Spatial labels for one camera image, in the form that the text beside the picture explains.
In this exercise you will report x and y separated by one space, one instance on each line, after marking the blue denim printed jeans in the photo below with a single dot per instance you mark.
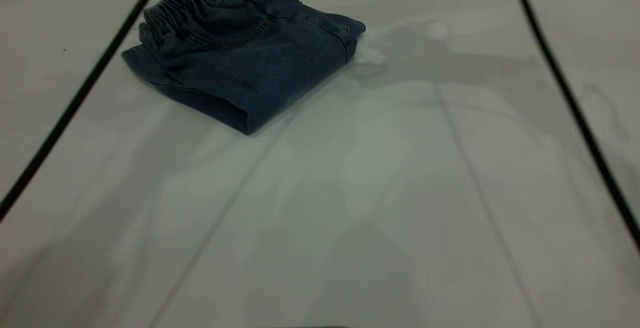
250 57

